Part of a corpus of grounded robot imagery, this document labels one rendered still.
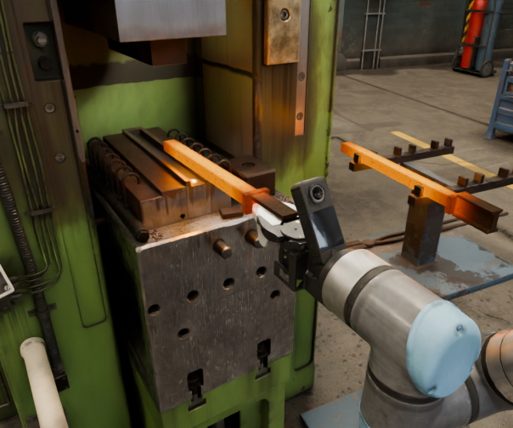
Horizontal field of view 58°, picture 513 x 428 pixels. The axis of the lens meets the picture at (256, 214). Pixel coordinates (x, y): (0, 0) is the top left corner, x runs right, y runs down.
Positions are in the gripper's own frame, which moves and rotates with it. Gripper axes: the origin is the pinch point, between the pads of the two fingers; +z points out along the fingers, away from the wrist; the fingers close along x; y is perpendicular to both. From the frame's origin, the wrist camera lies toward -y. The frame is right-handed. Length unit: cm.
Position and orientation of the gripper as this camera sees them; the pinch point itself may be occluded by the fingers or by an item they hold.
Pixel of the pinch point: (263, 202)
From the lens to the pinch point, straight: 73.3
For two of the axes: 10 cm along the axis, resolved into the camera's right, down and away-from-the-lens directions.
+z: -5.2, -4.0, 7.5
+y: -0.1, 8.8, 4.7
